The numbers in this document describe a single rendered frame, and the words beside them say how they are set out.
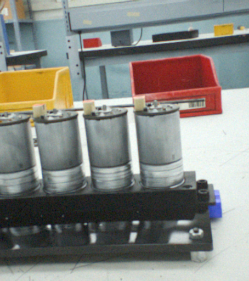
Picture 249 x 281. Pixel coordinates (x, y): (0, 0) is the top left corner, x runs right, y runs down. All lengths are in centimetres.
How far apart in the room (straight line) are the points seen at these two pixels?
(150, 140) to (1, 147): 8
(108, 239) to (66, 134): 6
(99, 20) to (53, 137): 232
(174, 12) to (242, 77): 228
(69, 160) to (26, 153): 3
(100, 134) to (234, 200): 9
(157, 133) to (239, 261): 7
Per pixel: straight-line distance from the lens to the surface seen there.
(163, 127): 23
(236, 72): 466
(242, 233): 24
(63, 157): 24
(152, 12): 251
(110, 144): 23
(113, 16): 254
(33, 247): 22
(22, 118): 25
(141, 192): 24
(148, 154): 23
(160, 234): 21
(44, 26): 488
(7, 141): 25
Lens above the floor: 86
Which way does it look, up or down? 14 degrees down
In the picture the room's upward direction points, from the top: 6 degrees counter-clockwise
